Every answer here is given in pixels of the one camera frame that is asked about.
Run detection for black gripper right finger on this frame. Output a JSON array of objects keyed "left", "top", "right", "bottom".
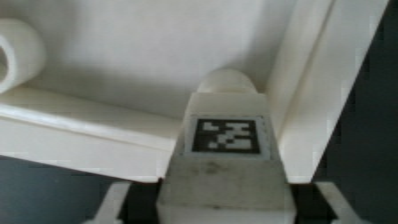
[{"left": 291, "top": 182, "right": 372, "bottom": 224}]

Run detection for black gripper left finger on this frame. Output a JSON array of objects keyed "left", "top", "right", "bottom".
[{"left": 81, "top": 181, "right": 159, "bottom": 224}]

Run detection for white leg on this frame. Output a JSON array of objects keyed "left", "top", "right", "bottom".
[{"left": 156, "top": 69, "right": 296, "bottom": 224}]

